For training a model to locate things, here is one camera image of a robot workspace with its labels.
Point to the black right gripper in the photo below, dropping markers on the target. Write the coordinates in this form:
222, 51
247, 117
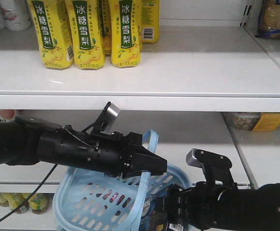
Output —
199, 206

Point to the blue chocolate cookie box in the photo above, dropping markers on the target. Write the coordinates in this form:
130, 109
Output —
152, 220

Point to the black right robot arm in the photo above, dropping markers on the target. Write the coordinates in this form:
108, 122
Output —
256, 210

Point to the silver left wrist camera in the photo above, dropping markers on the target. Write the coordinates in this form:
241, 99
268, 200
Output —
107, 118

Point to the yellow pear drink bottle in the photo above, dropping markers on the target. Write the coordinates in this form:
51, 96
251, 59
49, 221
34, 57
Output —
86, 34
53, 32
125, 22

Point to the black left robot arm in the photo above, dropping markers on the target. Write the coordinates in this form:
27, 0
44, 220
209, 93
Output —
29, 140

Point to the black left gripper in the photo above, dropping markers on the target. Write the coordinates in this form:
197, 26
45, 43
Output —
112, 154

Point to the clear snack box yellow label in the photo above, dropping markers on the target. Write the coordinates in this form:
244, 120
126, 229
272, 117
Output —
253, 121

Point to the light blue plastic basket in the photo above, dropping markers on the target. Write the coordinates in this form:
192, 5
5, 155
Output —
90, 201

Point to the cracker packet blue wrapper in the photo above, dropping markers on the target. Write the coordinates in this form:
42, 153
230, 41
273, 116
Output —
269, 20

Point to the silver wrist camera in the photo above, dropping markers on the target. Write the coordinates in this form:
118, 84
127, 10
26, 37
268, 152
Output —
215, 167
107, 118

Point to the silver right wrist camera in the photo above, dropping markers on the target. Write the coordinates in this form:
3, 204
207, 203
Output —
215, 167

